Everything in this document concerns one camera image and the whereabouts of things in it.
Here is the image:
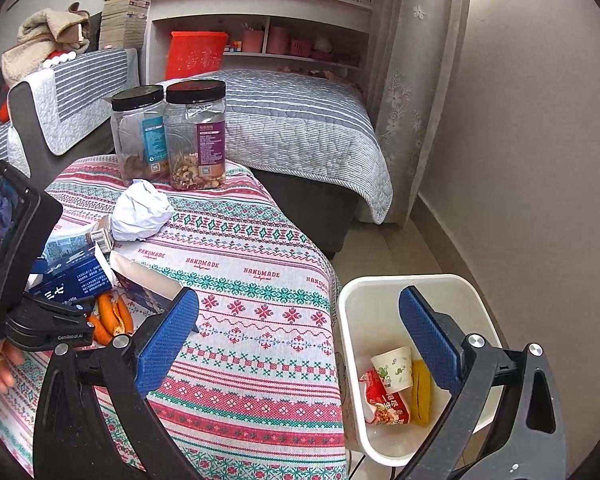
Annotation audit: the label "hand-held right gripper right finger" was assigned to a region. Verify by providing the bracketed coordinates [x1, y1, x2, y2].
[395, 286, 566, 480]

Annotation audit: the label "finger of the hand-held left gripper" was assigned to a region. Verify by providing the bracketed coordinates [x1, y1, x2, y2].
[22, 293, 99, 320]

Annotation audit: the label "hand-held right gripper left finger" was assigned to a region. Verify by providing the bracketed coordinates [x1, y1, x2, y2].
[32, 286, 203, 480]

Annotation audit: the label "dark blue medicine box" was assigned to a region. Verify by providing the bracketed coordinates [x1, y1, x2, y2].
[27, 241, 115, 311]

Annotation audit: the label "light blue carton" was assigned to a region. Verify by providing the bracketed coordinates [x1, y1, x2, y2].
[42, 232, 98, 267]

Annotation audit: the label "white blue carton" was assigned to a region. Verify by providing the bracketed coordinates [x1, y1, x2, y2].
[110, 251, 186, 317]

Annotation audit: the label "white plastic trash bin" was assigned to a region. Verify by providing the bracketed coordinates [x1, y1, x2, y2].
[336, 274, 503, 466]

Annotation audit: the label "person's left hand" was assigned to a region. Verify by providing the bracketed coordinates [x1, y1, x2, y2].
[0, 341, 26, 396]

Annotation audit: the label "paper cup with green print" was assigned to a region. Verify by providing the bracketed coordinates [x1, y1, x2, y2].
[370, 346, 413, 395]

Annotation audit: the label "yellow banana peel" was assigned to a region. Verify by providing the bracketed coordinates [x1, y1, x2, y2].
[410, 359, 434, 427]

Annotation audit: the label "red snack packet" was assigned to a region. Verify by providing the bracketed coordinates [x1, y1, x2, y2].
[358, 367, 412, 427]

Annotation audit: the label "small white barcode box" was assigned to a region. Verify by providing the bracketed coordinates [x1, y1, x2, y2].
[87, 227, 114, 254]

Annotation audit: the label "red green patterned tablecloth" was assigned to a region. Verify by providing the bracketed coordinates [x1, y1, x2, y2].
[0, 152, 348, 480]

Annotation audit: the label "crumpled white paper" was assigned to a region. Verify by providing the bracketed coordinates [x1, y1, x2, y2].
[111, 180, 175, 243]

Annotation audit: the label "grey striped sofa cover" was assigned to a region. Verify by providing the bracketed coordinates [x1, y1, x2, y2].
[0, 47, 141, 173]

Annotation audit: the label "clear jar blue label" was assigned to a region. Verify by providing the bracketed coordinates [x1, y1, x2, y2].
[111, 85, 170, 186]

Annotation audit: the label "dark grey sofa chaise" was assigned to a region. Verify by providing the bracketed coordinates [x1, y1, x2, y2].
[252, 166, 362, 261]

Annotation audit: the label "red hat white pompoms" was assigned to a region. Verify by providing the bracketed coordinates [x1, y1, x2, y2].
[39, 49, 89, 72]

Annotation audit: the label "beige plush blanket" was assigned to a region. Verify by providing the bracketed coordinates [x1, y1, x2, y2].
[1, 2, 92, 86]

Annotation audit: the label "clear jar purple label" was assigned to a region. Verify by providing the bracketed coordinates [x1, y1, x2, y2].
[162, 79, 228, 191]

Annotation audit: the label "stack of books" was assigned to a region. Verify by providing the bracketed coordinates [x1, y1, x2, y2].
[99, 0, 151, 52]

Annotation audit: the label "grey striped quilt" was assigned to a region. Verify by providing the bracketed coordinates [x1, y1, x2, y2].
[155, 67, 393, 226]

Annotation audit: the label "white floral curtain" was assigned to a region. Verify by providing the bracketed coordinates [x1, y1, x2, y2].
[370, 0, 473, 226]

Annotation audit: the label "red plastic container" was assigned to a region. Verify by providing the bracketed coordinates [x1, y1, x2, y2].
[165, 31, 229, 81]

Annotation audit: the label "white bookshelf headboard unit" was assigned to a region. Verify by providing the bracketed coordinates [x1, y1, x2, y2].
[142, 0, 377, 88]

